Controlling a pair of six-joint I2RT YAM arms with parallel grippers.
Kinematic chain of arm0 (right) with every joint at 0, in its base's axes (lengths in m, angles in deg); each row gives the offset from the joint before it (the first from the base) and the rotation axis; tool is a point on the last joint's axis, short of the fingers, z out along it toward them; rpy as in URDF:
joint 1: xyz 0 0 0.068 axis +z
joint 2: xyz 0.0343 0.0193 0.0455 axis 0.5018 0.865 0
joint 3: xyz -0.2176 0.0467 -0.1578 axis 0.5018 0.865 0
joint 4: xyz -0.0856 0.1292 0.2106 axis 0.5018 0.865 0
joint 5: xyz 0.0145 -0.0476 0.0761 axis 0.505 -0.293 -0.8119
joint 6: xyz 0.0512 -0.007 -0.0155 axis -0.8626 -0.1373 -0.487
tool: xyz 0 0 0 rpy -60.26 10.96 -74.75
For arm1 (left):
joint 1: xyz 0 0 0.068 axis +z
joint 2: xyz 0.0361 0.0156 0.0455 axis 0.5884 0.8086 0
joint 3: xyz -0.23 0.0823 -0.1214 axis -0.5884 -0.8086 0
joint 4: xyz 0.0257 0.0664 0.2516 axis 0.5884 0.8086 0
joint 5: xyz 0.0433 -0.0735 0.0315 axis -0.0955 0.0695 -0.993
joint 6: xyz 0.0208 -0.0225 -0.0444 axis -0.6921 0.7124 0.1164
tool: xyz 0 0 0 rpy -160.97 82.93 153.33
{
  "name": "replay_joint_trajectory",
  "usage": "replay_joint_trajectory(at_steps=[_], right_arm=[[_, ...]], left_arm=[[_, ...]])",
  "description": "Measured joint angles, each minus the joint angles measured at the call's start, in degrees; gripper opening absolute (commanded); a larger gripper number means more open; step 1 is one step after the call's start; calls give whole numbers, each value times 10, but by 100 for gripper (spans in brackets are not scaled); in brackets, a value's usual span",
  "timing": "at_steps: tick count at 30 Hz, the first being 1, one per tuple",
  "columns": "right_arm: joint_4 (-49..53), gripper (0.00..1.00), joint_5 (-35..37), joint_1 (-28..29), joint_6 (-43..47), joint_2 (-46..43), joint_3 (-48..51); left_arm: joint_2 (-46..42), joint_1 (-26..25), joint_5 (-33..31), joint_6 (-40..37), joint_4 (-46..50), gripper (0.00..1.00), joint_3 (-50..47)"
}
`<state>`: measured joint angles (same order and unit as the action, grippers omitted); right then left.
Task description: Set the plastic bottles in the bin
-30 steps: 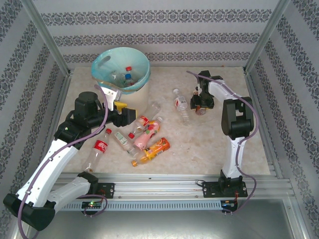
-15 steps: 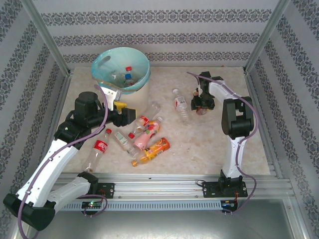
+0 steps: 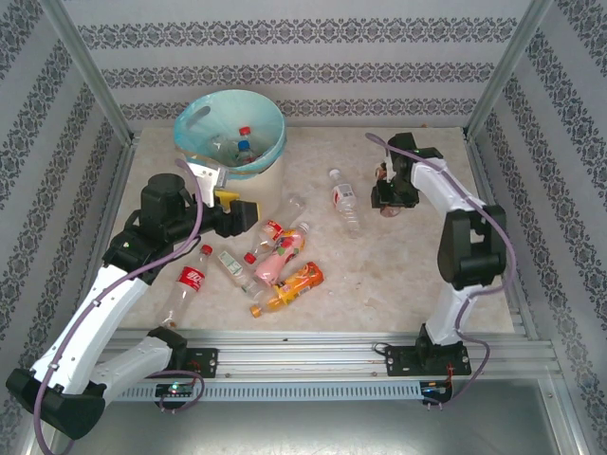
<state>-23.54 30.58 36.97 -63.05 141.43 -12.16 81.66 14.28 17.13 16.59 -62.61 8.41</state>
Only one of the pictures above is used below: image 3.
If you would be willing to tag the brown coffee drink bottle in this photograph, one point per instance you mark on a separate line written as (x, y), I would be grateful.
(391, 212)

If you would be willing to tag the clear bottle red-white label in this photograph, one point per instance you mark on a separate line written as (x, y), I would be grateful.
(343, 196)

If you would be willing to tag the clear bottle green label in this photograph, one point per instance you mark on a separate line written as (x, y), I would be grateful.
(223, 148)

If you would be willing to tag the small clear bottle green-white label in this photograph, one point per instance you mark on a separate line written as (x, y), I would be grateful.
(232, 265)

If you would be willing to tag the pink drink bottle white cap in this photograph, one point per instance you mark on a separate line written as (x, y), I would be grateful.
(280, 258)

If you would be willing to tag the orange juice bottle orange cap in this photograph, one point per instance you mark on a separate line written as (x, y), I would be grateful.
(301, 282)

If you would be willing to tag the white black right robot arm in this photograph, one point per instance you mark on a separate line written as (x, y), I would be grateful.
(469, 246)

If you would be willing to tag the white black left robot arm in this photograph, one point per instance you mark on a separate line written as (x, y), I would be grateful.
(80, 341)

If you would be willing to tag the cream plastic waste bin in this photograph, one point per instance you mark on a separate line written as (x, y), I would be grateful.
(265, 189)

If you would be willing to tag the beige trash bin blue liner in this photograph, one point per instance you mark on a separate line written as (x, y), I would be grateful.
(265, 118)

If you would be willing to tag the clear bottle orange-red label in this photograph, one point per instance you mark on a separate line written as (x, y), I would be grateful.
(272, 232)

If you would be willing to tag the small circuit board green light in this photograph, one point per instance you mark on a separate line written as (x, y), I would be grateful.
(175, 389)

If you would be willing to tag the grey sheet metal shelf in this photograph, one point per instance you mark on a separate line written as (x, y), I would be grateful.
(303, 426)

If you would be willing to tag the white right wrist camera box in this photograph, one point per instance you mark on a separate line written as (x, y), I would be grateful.
(386, 170)

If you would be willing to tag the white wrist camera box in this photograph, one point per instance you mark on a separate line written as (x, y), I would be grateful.
(206, 173)
(386, 170)

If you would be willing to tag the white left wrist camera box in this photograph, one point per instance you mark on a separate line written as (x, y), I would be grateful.
(206, 173)

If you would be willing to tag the aluminium left side rail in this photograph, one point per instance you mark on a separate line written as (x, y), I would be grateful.
(118, 180)

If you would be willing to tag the aluminium right side rail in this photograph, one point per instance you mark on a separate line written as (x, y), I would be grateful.
(480, 170)

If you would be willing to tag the aluminium mounting rail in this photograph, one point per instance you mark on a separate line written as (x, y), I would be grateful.
(303, 353)

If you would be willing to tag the aluminium left frame post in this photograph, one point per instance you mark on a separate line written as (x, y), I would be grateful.
(90, 71)

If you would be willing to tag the aluminium frame post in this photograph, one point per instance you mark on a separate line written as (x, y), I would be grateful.
(507, 66)
(90, 71)

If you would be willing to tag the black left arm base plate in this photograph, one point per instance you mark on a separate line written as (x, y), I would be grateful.
(204, 362)

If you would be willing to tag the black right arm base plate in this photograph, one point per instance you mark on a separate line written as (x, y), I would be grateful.
(403, 360)

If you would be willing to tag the aluminium right frame post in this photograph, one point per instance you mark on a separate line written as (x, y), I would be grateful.
(507, 66)

